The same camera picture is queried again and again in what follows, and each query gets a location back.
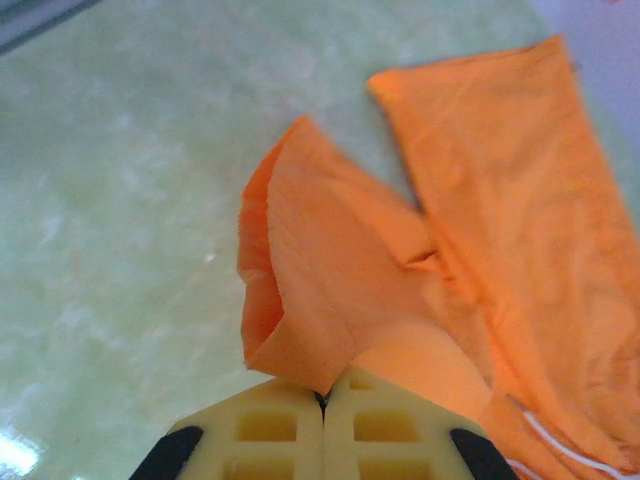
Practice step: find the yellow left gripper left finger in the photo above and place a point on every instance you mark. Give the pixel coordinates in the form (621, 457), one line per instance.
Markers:
(270, 435)

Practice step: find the aluminium table side rail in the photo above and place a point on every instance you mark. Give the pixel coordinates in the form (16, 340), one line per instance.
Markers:
(30, 22)

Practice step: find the light orange shorts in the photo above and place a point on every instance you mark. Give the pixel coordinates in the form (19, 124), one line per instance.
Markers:
(500, 225)

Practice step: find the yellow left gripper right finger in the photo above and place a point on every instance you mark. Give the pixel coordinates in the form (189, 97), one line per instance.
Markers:
(395, 430)

